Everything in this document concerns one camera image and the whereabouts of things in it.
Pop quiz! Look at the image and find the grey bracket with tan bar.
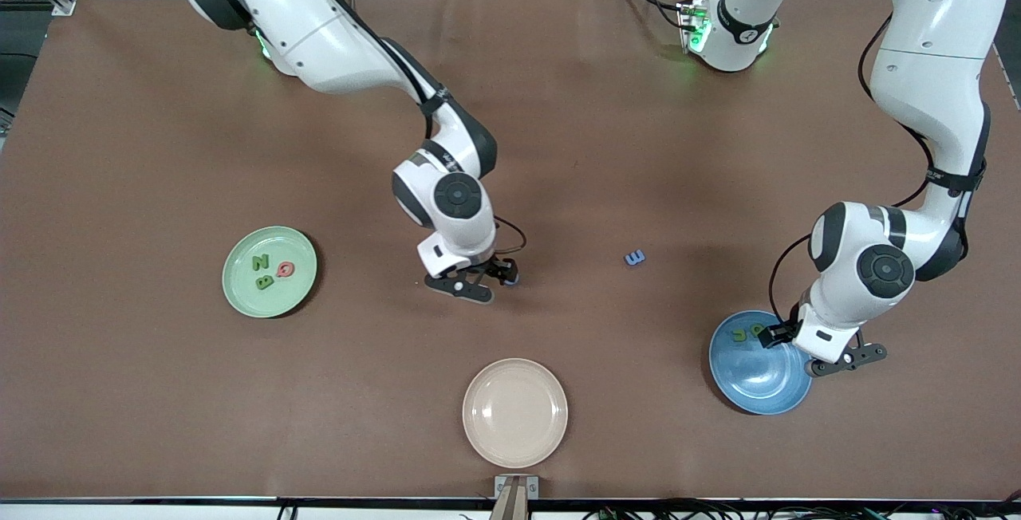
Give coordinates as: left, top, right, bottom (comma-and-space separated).
488, 475, 540, 520

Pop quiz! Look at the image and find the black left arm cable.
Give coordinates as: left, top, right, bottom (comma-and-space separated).
768, 14, 934, 321

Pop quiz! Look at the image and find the blue plate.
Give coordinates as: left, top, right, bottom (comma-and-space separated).
709, 310, 814, 416

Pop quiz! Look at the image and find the black cable bundle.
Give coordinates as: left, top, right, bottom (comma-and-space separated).
581, 498, 1021, 520

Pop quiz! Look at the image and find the brown table cover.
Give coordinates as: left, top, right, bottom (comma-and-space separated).
0, 0, 1021, 501

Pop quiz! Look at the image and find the green plate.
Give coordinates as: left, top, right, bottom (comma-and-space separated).
222, 226, 318, 319

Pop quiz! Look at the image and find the beige plate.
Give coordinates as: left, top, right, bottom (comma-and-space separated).
463, 358, 569, 469

